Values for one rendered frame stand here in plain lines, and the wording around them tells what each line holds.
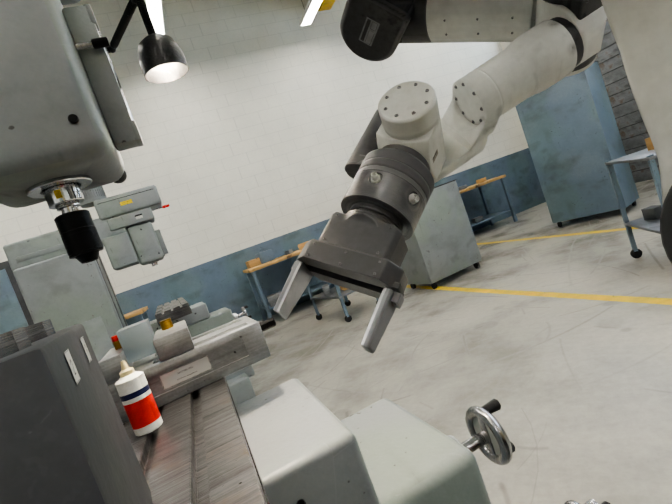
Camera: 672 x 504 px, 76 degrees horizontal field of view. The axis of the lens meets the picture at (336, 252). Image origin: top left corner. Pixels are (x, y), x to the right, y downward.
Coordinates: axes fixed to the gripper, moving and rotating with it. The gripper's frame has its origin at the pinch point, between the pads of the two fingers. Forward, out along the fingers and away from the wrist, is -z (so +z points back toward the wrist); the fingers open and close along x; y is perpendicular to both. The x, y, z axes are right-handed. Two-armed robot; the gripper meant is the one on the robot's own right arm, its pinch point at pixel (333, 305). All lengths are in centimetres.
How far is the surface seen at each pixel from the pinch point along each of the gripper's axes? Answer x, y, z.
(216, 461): 7.0, -5.3, -18.8
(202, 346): 32.2, -23.7, -8.2
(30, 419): 1.5, 21.4, -17.1
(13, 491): 0.8, 20.2, -20.3
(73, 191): 43.8, 4.7, 1.8
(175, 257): 516, -432, 111
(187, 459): 11.7, -7.1, -20.5
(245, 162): 488, -418, 300
